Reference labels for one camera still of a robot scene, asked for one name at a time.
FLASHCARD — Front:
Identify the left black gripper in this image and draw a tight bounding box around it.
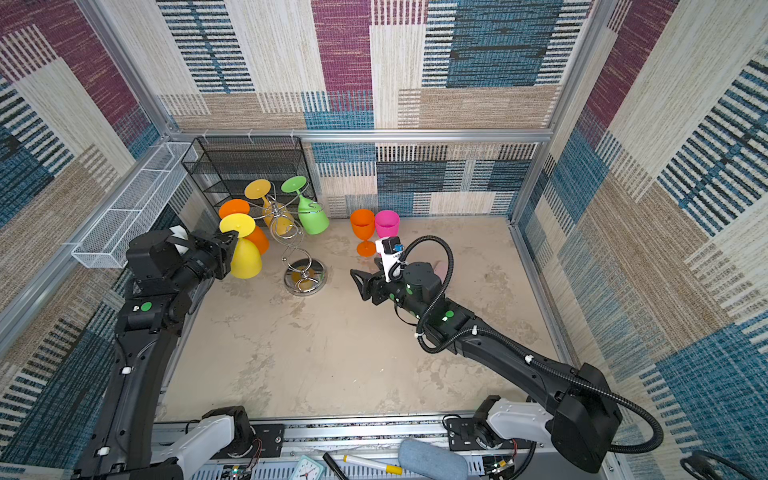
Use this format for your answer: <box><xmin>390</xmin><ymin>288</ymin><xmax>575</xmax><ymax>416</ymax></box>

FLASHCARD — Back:
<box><xmin>171</xmin><ymin>227</ymin><xmax>239</xmax><ymax>296</ymax></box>

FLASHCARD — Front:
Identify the orange back wine glass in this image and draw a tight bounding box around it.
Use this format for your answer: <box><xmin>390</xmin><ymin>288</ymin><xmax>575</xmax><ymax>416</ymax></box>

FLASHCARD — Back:
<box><xmin>218</xmin><ymin>199</ymin><xmax>270</xmax><ymax>255</ymax></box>

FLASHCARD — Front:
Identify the orange wine glass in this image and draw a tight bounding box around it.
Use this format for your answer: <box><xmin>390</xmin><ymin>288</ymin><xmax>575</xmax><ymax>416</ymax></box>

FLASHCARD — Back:
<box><xmin>350</xmin><ymin>209</ymin><xmax>376</xmax><ymax>257</ymax></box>
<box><xmin>218</xmin><ymin>199</ymin><xmax>270</xmax><ymax>255</ymax></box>

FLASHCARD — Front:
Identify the chrome wine glass rack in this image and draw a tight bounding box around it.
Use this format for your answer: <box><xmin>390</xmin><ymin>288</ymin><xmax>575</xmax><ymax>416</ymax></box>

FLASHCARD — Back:
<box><xmin>245</xmin><ymin>196</ymin><xmax>327</xmax><ymax>297</ymax></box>

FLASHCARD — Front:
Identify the orange front wine glass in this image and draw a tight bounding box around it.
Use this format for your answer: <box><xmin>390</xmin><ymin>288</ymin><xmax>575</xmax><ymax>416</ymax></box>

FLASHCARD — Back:
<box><xmin>350</xmin><ymin>209</ymin><xmax>376</xmax><ymax>257</ymax></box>

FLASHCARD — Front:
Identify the pink wine glass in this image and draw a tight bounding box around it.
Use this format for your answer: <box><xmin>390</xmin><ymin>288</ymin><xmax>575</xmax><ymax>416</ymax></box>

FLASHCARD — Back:
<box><xmin>375</xmin><ymin>210</ymin><xmax>400</xmax><ymax>238</ymax></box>

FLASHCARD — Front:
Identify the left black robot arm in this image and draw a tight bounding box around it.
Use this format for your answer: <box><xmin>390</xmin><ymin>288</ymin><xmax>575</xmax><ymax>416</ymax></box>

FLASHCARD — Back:
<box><xmin>72</xmin><ymin>229</ymin><xmax>255</xmax><ymax>479</ymax></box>

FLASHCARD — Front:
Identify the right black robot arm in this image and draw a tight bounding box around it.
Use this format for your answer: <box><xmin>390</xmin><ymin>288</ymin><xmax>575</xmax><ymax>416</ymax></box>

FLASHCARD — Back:
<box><xmin>350</xmin><ymin>235</ymin><xmax>664</xmax><ymax>473</ymax></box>

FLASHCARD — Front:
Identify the amber yellow wine glass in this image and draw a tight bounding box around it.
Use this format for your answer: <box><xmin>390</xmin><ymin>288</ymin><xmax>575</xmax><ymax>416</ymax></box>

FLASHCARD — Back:
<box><xmin>244</xmin><ymin>179</ymin><xmax>297</xmax><ymax>239</ymax></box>

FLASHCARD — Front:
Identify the green wine glass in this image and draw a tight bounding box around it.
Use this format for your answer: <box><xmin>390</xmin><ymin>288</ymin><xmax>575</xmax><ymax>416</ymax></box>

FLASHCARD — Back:
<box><xmin>281</xmin><ymin>175</ymin><xmax>330</xmax><ymax>235</ymax></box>

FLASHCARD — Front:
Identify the pink glasses case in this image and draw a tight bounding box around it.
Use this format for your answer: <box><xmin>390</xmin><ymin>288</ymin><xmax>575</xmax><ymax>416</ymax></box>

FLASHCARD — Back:
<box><xmin>433</xmin><ymin>260</ymin><xmax>456</xmax><ymax>283</ymax></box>

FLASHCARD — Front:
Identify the black pen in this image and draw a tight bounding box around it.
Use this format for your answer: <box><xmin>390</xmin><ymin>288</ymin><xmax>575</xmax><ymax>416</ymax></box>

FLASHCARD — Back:
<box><xmin>322</xmin><ymin>452</ymin><xmax>348</xmax><ymax>480</ymax></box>

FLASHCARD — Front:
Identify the yellow white marker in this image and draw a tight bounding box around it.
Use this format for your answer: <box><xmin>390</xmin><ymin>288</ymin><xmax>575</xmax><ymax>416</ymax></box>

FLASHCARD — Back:
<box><xmin>343</xmin><ymin>455</ymin><xmax>404</xmax><ymax>476</ymax></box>

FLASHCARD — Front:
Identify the blue grey cloth pouch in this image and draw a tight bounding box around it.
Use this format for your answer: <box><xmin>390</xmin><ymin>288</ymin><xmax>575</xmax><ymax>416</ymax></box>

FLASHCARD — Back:
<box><xmin>398</xmin><ymin>439</ymin><xmax>469</xmax><ymax>480</ymax></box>

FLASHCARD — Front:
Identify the teal alarm clock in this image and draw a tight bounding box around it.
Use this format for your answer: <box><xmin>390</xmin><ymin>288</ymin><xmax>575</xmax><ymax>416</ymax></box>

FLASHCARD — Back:
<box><xmin>289</xmin><ymin>456</ymin><xmax>326</xmax><ymax>480</ymax></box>

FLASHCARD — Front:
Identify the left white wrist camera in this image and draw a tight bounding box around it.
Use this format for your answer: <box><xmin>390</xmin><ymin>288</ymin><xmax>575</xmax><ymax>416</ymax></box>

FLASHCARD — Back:
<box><xmin>166</xmin><ymin>225</ymin><xmax>190</xmax><ymax>256</ymax></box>

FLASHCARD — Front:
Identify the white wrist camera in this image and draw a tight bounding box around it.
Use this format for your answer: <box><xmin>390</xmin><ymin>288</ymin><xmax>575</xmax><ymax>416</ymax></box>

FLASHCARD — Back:
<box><xmin>375</xmin><ymin>236</ymin><xmax>404</xmax><ymax>282</ymax></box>
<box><xmin>166</xmin><ymin>225</ymin><xmax>190</xmax><ymax>256</ymax></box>

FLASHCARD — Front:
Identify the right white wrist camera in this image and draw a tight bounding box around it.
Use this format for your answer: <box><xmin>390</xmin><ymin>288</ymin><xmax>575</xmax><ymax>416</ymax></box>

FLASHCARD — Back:
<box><xmin>375</xmin><ymin>236</ymin><xmax>404</xmax><ymax>282</ymax></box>

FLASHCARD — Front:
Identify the black wire shelf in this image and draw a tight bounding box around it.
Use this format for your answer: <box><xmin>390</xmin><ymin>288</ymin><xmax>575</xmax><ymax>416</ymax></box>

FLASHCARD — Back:
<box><xmin>181</xmin><ymin>136</ymin><xmax>317</xmax><ymax>209</ymax></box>

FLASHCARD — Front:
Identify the white mesh wall basket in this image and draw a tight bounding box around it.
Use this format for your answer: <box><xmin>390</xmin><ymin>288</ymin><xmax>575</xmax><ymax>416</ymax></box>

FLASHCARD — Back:
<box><xmin>72</xmin><ymin>142</ymin><xmax>189</xmax><ymax>269</ymax></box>

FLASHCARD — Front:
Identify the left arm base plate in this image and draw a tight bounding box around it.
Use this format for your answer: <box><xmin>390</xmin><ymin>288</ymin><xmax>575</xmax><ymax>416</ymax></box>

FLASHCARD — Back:
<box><xmin>246</xmin><ymin>423</ymin><xmax>286</xmax><ymax>460</ymax></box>

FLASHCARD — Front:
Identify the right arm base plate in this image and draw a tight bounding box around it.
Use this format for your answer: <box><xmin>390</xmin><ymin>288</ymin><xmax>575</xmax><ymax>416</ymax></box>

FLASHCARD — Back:
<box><xmin>441</xmin><ymin>414</ymin><xmax>531</xmax><ymax>453</ymax></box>

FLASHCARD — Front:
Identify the black cable corner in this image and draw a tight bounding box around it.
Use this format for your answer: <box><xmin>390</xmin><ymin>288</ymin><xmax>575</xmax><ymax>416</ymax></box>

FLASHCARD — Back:
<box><xmin>679</xmin><ymin>450</ymin><xmax>757</xmax><ymax>480</ymax></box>

